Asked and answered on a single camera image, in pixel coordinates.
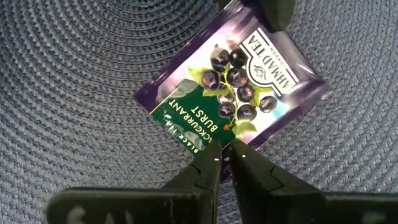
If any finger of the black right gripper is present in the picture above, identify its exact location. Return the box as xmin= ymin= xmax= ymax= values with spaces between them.
xmin=259 ymin=0 xmax=296 ymax=32

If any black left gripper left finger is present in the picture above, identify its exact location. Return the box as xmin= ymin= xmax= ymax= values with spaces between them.
xmin=161 ymin=139 xmax=223 ymax=224

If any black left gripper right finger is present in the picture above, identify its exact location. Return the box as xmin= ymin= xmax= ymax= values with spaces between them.
xmin=229 ymin=139 xmax=326 ymax=224

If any black green tea packet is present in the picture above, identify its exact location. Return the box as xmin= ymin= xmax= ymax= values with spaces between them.
xmin=134 ymin=0 xmax=331 ymax=184

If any round black woven placemat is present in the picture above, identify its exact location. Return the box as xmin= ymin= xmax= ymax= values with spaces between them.
xmin=0 ymin=0 xmax=398 ymax=224

